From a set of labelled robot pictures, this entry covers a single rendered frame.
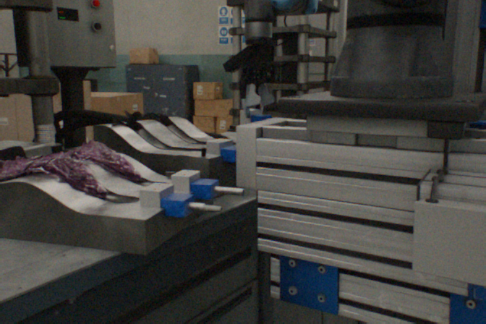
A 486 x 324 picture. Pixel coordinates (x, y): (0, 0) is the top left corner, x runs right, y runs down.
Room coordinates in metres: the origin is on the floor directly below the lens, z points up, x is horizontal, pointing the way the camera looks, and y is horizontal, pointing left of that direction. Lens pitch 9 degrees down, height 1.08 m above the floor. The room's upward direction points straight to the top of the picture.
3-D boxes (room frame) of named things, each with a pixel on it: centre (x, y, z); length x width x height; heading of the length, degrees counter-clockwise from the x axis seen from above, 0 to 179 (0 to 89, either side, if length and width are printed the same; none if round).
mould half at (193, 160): (1.22, 0.20, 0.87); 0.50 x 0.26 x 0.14; 54
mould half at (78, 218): (0.88, 0.34, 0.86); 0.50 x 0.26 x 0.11; 71
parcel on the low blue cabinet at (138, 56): (8.44, 1.72, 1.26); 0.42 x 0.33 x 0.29; 65
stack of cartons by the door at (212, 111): (7.93, 0.39, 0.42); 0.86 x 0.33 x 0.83; 65
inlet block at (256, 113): (1.32, -0.06, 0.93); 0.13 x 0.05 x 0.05; 54
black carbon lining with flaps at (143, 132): (1.20, 0.19, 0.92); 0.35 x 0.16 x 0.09; 54
